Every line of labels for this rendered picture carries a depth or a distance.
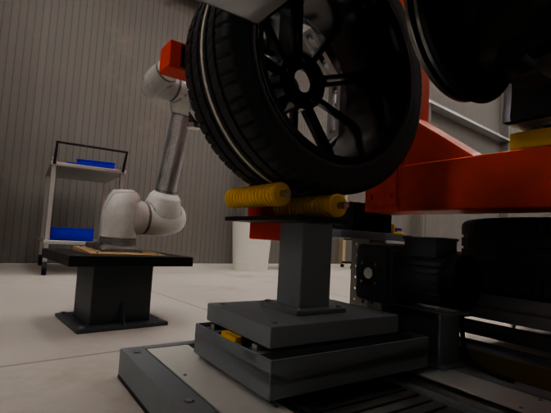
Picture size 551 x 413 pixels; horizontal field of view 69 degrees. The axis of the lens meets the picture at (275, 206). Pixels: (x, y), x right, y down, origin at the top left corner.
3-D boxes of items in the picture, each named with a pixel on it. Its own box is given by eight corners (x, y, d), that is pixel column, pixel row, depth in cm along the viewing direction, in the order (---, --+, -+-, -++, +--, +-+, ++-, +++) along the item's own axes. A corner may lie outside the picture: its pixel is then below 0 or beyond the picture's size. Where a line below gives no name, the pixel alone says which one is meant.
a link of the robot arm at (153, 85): (154, 53, 169) (182, 65, 179) (134, 74, 181) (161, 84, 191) (156, 80, 166) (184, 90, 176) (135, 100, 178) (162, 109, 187)
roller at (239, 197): (277, 204, 92) (279, 179, 93) (219, 207, 117) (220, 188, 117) (298, 206, 96) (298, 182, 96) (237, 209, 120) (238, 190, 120)
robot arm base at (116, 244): (79, 247, 179) (81, 233, 179) (129, 248, 193) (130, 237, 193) (91, 251, 165) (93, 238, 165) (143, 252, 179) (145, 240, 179)
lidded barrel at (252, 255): (257, 267, 529) (259, 219, 534) (279, 271, 486) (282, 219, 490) (220, 267, 500) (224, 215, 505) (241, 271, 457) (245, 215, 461)
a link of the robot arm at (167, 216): (130, 229, 195) (170, 232, 210) (146, 239, 183) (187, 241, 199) (165, 70, 187) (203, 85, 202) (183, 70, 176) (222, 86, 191)
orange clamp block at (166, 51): (202, 74, 105) (168, 65, 100) (190, 83, 111) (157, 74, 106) (203, 49, 105) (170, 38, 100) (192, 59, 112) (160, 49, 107)
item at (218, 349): (268, 407, 77) (271, 355, 78) (193, 356, 107) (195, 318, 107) (427, 370, 105) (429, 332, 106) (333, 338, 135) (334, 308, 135)
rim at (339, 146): (295, -91, 93) (422, 37, 119) (244, -38, 112) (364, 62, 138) (227, 98, 81) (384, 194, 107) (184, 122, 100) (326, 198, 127)
